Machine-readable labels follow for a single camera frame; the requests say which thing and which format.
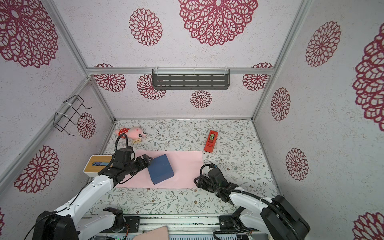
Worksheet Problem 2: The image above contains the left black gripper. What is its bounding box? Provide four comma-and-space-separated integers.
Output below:
124, 153, 153, 176

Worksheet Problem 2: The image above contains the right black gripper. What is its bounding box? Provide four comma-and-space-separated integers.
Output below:
193, 174, 220, 194

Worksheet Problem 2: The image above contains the blue gift box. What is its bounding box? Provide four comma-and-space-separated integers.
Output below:
148, 155, 174, 185

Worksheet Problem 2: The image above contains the pink wrapping paper sheet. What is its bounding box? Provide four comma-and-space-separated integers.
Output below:
118, 151, 203, 189

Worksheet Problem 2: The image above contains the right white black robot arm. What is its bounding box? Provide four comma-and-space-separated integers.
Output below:
194, 164, 311, 240

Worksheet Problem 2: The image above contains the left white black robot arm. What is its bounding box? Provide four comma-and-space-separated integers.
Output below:
29, 145, 153, 240

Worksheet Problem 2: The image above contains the white wooden tissue box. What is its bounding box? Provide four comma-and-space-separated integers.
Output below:
83, 155, 112, 178

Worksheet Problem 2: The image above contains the pink plush toy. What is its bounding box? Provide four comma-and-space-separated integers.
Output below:
115, 127, 147, 141

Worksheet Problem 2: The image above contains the red tape dispenser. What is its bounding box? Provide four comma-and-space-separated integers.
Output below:
204, 131, 218, 154

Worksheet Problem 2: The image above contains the pink cloth at bottom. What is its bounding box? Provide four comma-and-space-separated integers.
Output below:
133, 226, 170, 240

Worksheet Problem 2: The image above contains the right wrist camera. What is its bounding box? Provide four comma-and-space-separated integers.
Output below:
208, 168, 224, 185

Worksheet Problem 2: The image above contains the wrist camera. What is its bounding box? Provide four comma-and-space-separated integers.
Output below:
208, 168, 224, 185
115, 146, 136, 163

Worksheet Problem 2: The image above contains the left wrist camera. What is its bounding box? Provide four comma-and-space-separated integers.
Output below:
115, 146, 136, 163

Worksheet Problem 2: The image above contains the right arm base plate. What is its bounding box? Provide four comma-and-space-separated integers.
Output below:
219, 215, 241, 232

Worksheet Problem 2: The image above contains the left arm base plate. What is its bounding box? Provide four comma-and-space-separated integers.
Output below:
122, 216, 141, 234

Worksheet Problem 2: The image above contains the black wire wall rack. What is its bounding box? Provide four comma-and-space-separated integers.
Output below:
53, 95, 91, 136

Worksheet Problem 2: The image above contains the grey wall shelf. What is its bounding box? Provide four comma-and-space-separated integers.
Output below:
152, 69, 231, 90

